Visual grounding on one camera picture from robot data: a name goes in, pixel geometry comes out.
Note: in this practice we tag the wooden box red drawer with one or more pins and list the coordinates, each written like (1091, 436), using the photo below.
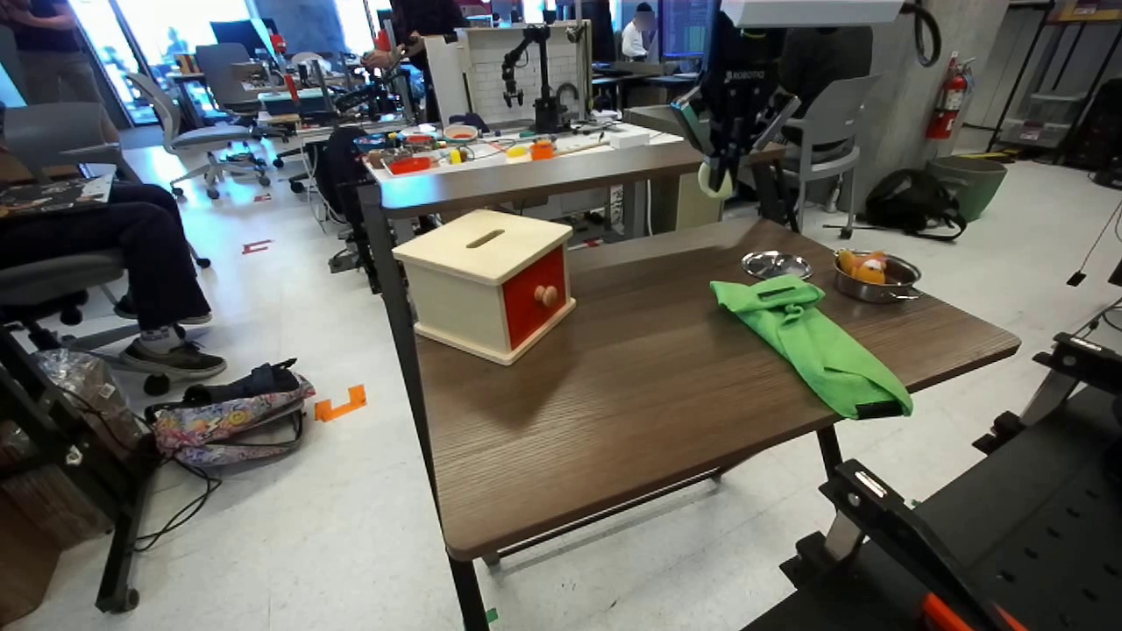
(487, 281)

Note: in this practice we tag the orange plastic bracket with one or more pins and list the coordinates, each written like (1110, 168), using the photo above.
(327, 412)

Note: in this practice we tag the orange handled clamp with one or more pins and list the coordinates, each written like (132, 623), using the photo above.
(948, 598)

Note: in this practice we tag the colourful backpack on floor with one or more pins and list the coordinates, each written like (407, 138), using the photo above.
(245, 424)

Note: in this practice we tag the white work table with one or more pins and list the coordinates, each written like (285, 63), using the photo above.
(501, 175)

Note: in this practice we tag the grey office chair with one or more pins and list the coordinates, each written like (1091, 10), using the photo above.
(803, 147)

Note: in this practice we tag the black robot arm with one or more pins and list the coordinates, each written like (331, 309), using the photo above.
(777, 52)

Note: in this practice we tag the black backpack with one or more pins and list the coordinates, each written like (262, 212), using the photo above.
(916, 204)

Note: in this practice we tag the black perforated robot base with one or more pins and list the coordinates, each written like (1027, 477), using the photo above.
(1034, 524)

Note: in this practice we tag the green folded cloth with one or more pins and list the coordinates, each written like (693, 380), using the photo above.
(827, 360)

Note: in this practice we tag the small steel pot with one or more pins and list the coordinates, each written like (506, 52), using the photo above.
(896, 294)

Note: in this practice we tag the red fire extinguisher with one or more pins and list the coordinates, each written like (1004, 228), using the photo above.
(952, 101)

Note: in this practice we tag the orange plush toy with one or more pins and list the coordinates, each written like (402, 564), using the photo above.
(867, 269)

